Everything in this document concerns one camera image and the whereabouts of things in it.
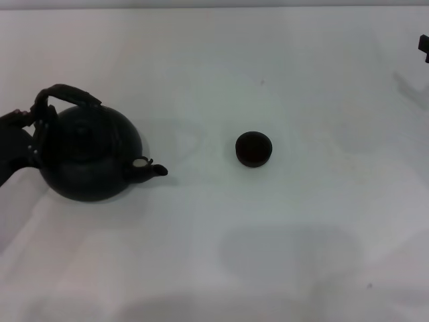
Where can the black round teapot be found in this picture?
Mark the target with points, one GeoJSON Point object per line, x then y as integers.
{"type": "Point", "coordinates": [90, 157]}

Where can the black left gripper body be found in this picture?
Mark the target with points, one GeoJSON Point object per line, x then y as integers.
{"type": "Point", "coordinates": [13, 151]}

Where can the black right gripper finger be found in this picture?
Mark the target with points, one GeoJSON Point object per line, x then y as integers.
{"type": "Point", "coordinates": [424, 43]}

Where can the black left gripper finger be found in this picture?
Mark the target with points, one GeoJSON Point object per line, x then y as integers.
{"type": "Point", "coordinates": [18, 118]}
{"type": "Point", "coordinates": [43, 134]}

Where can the small dark teacup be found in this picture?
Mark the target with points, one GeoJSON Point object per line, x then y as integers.
{"type": "Point", "coordinates": [253, 149]}

